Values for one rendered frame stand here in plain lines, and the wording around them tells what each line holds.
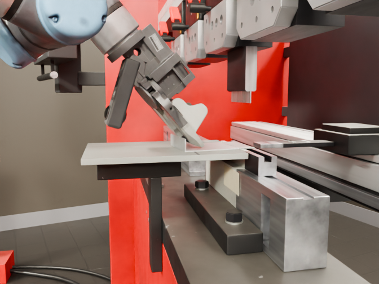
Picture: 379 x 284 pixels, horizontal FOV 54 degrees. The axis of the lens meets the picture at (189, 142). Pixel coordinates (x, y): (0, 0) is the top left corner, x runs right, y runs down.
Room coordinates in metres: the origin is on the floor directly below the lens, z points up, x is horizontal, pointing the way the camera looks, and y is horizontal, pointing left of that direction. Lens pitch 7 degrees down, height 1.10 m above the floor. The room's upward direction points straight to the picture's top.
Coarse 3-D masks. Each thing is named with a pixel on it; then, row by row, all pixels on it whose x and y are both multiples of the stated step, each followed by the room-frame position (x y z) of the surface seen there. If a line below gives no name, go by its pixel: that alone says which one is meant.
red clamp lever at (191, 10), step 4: (188, 0) 0.74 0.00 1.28; (192, 0) 0.73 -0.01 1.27; (196, 0) 0.74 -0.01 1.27; (200, 0) 0.74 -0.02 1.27; (192, 4) 0.71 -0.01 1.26; (196, 4) 0.71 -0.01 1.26; (200, 4) 0.72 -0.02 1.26; (204, 4) 0.72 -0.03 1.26; (188, 8) 0.73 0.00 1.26; (192, 8) 0.71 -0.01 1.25; (196, 8) 0.71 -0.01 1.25; (200, 8) 0.71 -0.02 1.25; (204, 8) 0.72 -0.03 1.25; (208, 8) 0.72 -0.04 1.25; (192, 12) 0.72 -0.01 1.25; (196, 12) 0.72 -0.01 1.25; (200, 12) 0.72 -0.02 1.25; (204, 12) 0.72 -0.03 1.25
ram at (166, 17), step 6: (162, 0) 1.38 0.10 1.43; (174, 0) 1.14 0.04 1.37; (180, 0) 1.04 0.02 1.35; (162, 6) 1.38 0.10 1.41; (174, 6) 1.14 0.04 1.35; (168, 12) 1.25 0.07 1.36; (162, 18) 1.38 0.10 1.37; (168, 18) 1.26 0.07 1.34; (168, 24) 1.36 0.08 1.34; (168, 30) 1.49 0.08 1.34
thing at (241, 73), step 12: (240, 48) 0.66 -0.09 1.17; (252, 48) 0.64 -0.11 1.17; (228, 60) 0.72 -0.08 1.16; (240, 60) 0.66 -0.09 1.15; (252, 60) 0.64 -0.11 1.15; (228, 72) 0.72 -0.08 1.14; (240, 72) 0.66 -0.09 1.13; (252, 72) 0.64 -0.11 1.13; (228, 84) 0.72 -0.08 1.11; (240, 84) 0.66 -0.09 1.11; (252, 84) 0.64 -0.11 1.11; (240, 96) 0.68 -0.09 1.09
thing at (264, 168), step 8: (248, 152) 0.60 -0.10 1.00; (256, 152) 0.62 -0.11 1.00; (264, 152) 0.60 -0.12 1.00; (248, 160) 0.60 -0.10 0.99; (256, 160) 0.57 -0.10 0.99; (264, 160) 0.56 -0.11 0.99; (272, 160) 0.56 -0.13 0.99; (248, 168) 0.60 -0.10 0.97; (256, 168) 0.57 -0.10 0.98; (264, 168) 0.56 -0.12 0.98; (272, 168) 0.56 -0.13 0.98
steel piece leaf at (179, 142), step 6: (174, 138) 0.66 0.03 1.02; (180, 138) 0.62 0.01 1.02; (174, 144) 0.66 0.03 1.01; (180, 144) 0.62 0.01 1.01; (186, 144) 0.68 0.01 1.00; (192, 144) 0.68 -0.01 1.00; (204, 144) 0.68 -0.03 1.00; (210, 144) 0.68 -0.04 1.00; (216, 144) 0.68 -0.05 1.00; (222, 144) 0.68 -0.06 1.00; (186, 150) 0.61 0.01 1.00; (192, 150) 0.61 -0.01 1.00; (198, 150) 0.61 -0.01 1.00; (204, 150) 0.61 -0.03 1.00; (210, 150) 0.62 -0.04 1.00
